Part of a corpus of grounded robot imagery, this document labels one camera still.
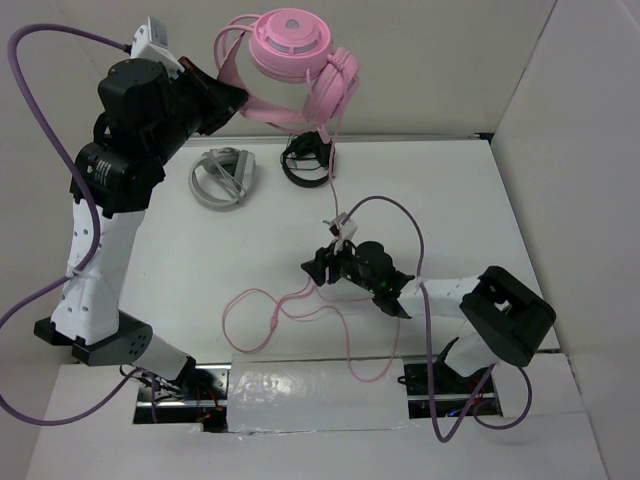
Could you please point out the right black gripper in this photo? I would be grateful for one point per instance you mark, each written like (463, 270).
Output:
(324, 258)

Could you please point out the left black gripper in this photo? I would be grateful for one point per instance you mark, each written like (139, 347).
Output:
(220, 99)

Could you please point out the pink wired headphones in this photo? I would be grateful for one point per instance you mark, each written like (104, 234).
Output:
(292, 46)

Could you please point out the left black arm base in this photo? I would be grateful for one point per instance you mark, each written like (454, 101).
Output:
(200, 399)

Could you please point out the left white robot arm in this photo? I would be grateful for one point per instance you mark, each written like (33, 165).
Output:
(148, 116)

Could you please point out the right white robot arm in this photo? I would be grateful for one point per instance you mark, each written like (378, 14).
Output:
(509, 320)

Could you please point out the grey white headphones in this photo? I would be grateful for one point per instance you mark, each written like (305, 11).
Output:
(232, 170)

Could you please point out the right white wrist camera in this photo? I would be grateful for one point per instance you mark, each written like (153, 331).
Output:
(342, 228)

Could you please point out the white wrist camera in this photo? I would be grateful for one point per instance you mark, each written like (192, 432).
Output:
(150, 41)
(342, 228)

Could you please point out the black wired headphones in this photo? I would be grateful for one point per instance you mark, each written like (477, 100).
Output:
(306, 152)

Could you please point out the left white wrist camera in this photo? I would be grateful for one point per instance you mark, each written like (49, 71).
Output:
(150, 41)

